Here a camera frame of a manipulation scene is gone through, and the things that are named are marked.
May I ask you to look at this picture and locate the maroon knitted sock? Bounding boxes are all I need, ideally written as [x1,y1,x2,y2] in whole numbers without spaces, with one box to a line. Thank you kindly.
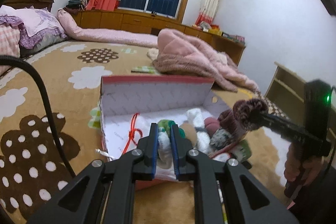
[218,98,269,140]

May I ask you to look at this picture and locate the green white sock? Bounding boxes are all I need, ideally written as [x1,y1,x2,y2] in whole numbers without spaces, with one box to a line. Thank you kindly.
[157,119,176,169]
[230,139,252,162]

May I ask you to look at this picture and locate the white sock red stripe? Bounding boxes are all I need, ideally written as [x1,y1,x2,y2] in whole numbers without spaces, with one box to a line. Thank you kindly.
[209,151,232,162]

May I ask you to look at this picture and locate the right hand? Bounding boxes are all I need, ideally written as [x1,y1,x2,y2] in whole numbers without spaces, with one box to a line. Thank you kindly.
[283,143,332,188]

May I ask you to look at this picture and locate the light wooden shelf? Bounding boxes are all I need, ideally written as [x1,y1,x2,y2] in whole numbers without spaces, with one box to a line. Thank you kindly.
[265,62,306,124]

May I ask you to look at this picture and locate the grey wave pattern sock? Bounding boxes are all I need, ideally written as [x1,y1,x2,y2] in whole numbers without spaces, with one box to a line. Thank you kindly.
[210,128,233,150]

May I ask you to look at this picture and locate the pink rolled sock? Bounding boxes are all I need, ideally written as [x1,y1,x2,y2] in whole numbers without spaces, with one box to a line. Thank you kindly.
[204,117,221,137]

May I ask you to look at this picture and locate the white rolled sock in box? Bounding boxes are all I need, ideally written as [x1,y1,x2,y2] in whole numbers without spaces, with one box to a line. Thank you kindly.
[186,108,212,155]

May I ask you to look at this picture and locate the brown patterned bed cover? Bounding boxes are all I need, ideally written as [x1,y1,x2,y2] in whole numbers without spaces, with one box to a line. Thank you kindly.
[1,42,289,223]

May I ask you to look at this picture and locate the tan rolled sock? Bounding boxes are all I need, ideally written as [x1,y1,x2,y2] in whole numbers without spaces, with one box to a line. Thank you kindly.
[179,123,197,147]

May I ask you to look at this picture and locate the red white cardboard box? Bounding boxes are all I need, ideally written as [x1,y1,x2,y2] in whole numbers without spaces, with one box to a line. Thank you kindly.
[98,75,253,191]

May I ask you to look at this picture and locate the colourful items on cabinet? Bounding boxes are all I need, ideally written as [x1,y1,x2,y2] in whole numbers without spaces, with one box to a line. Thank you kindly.
[192,21,245,44]

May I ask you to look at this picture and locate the pink fluffy blanket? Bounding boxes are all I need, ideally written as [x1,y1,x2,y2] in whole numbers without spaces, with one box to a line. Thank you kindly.
[153,28,260,92]

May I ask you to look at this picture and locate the long wooden cabinet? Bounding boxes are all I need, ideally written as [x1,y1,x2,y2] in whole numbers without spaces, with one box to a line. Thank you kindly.
[73,10,245,64]

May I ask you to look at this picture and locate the pink rolled quilt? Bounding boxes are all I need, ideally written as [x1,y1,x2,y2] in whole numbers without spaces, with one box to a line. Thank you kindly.
[57,9,158,48]

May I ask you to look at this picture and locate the pink checked cartoon pillow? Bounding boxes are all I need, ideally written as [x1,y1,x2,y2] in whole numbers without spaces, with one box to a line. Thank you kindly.
[0,24,21,75]

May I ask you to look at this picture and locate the purple frilled pillow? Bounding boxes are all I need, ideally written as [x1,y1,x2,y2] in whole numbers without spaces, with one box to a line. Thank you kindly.
[1,5,68,50]

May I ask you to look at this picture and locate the folded clothes pile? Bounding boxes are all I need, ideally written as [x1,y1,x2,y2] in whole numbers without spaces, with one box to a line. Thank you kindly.
[66,0,89,10]

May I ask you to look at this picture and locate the dark wooden headboard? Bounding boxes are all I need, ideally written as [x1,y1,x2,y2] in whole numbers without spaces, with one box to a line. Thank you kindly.
[3,0,54,12]

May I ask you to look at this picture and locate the black cable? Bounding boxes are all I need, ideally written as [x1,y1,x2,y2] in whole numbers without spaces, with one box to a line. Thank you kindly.
[0,55,76,178]

